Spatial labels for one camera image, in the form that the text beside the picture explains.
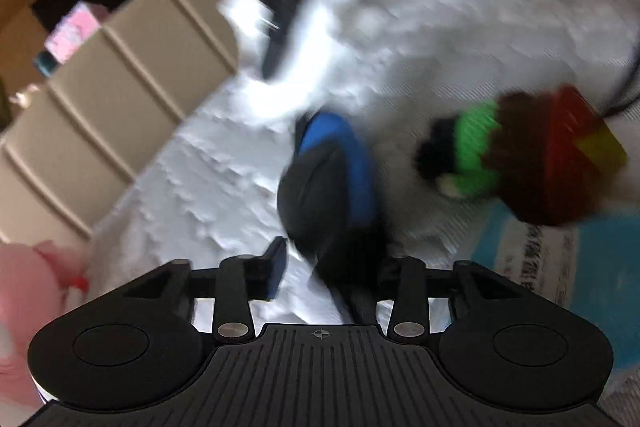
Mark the crochet doll with red base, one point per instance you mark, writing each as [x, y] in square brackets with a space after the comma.
[500, 157]

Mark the pink box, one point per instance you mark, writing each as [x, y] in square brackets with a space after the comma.
[75, 32]

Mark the black and blue pouch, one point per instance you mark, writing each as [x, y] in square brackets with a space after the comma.
[320, 187]

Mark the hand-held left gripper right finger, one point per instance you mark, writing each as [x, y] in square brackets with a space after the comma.
[407, 289]

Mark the pink plush toy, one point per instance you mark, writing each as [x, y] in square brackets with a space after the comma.
[25, 292]

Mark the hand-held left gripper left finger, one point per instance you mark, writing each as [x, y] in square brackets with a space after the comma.
[235, 287]

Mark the white quilted bed cover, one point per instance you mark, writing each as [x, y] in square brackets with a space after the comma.
[210, 187]

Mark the beige padded headboard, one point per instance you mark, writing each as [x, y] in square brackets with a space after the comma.
[100, 97]

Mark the blue tissue pack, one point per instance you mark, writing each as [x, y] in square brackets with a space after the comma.
[590, 267]

